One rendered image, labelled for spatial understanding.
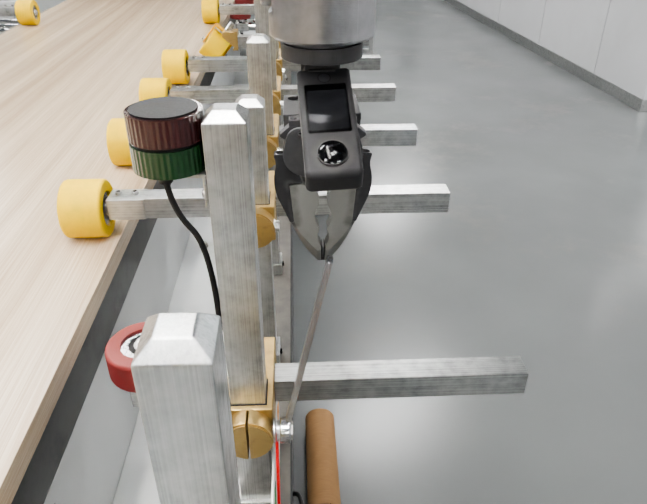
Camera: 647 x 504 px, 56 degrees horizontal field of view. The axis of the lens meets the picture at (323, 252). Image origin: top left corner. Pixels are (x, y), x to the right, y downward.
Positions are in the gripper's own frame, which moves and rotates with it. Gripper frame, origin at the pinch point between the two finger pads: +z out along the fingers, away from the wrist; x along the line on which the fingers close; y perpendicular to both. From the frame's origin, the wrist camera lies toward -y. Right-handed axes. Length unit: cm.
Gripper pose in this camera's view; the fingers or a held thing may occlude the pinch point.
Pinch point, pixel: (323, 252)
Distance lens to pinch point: 60.8
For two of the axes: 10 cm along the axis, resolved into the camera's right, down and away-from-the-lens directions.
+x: -10.0, 0.2, -0.4
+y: -0.5, -5.2, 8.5
